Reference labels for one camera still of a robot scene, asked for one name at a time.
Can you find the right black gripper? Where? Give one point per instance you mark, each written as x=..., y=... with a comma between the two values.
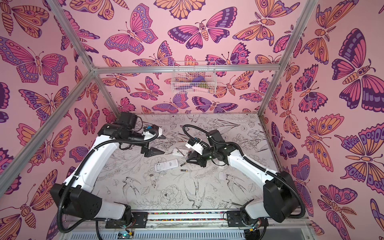
x=201, y=156

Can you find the white wire basket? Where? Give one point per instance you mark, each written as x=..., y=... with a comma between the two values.
x=194, y=77

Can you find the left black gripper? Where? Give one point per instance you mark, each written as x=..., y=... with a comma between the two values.
x=152, y=152

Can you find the white battery cover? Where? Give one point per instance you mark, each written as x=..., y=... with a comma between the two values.
x=222, y=176

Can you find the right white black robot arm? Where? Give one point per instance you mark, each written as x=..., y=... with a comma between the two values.
x=280, y=199

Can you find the purple object in basket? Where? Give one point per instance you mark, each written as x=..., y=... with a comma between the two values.
x=198, y=80

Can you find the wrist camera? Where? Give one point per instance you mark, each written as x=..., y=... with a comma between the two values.
x=197, y=145
x=150, y=132

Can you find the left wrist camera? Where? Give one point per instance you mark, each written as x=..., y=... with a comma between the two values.
x=150, y=132

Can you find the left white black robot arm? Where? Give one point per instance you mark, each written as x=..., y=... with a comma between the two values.
x=74, y=197

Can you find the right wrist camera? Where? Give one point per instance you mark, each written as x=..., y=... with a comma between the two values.
x=197, y=145

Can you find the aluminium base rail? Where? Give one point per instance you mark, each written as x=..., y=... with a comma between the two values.
x=193, y=225

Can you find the white remote with display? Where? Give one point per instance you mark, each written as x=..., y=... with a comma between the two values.
x=164, y=166

